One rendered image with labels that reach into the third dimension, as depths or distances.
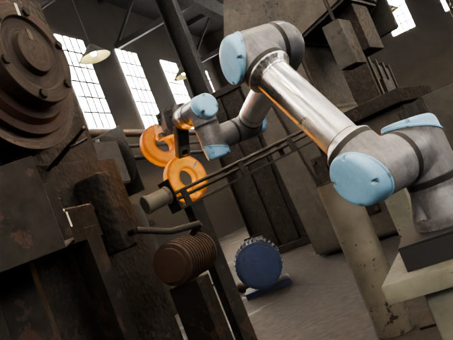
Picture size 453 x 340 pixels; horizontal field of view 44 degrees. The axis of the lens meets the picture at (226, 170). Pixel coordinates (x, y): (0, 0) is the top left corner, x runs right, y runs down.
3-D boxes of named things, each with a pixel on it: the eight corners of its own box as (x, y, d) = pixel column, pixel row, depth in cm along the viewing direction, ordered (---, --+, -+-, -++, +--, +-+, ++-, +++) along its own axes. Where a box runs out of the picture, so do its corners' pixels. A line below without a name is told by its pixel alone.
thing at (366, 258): (376, 343, 174) (312, 188, 178) (380, 330, 185) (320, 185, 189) (414, 332, 170) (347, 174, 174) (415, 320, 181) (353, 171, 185)
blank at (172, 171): (191, 212, 183) (197, 209, 180) (154, 184, 178) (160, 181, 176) (209, 176, 192) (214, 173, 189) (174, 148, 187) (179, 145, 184)
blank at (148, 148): (129, 141, 187) (133, 135, 184) (159, 121, 197) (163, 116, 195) (160, 175, 186) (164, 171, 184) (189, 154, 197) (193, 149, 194)
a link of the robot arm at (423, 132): (471, 158, 116) (443, 100, 116) (429, 183, 110) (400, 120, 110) (429, 171, 126) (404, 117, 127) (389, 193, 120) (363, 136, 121)
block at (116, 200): (98, 260, 163) (69, 184, 165) (113, 254, 171) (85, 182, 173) (127, 248, 160) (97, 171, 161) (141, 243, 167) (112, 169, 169)
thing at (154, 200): (145, 216, 176) (137, 199, 176) (168, 204, 181) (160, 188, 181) (153, 212, 171) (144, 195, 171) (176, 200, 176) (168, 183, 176)
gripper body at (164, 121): (173, 111, 186) (189, 100, 176) (181, 135, 186) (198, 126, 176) (153, 116, 182) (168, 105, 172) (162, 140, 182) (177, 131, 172)
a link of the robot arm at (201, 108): (203, 122, 159) (192, 94, 159) (186, 131, 168) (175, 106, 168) (225, 115, 163) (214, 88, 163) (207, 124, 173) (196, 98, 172)
